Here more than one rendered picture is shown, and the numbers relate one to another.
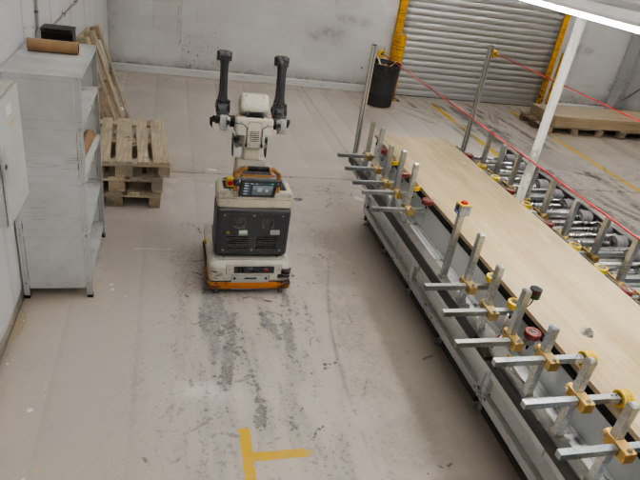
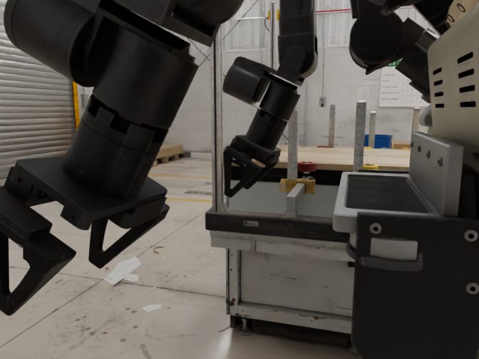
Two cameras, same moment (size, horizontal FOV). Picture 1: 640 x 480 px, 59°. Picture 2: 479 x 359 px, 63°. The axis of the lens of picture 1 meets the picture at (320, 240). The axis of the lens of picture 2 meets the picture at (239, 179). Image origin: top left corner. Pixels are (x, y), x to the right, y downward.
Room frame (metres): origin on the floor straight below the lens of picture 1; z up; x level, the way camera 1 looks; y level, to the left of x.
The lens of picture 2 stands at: (4.07, 1.12, 1.13)
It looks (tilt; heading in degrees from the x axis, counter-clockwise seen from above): 10 degrees down; 304
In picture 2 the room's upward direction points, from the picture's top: straight up
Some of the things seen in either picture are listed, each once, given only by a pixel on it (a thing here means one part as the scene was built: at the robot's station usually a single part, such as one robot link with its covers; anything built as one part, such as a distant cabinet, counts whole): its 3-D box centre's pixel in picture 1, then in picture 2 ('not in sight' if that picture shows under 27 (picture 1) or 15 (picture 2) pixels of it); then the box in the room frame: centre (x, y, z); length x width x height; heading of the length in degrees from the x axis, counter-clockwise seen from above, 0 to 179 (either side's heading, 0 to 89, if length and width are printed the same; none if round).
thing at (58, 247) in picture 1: (61, 170); not in sight; (3.58, 1.86, 0.78); 0.90 x 0.45 x 1.55; 17
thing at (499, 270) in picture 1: (488, 302); not in sight; (2.61, -0.95, 0.87); 0.04 x 0.04 x 0.48; 17
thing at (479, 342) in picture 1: (494, 342); not in sight; (2.30, -0.94, 0.84); 0.43 x 0.03 x 0.04; 107
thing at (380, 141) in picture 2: not in sight; (375, 154); (5.90, -5.82, 0.36); 0.59 x 0.57 x 0.73; 107
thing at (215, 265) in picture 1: (245, 254); not in sight; (3.87, 0.57, 0.16); 0.67 x 0.64 x 0.25; 18
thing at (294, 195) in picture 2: (361, 156); (299, 189); (4.70, -0.24, 0.83); 0.43 x 0.03 x 0.04; 107
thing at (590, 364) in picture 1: (571, 401); not in sight; (1.89, -1.18, 0.90); 0.04 x 0.04 x 0.48; 17
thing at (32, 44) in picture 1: (53, 46); not in sight; (3.68, 1.90, 1.59); 0.30 x 0.08 x 0.08; 107
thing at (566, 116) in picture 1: (599, 118); (143, 153); (10.35, -4.59, 0.23); 2.41 x 0.77 x 0.17; 109
